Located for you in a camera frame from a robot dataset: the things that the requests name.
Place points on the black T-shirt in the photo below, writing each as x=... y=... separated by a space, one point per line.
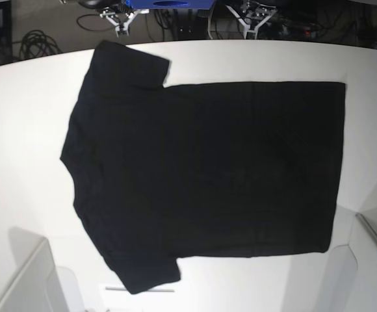
x=241 y=169

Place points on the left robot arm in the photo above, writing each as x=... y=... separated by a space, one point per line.
x=252 y=15

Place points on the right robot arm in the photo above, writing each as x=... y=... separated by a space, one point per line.
x=121 y=18

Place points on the blue box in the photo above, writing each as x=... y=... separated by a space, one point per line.
x=174 y=4

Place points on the grey monitor edge left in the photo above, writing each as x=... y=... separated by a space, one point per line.
x=35 y=286

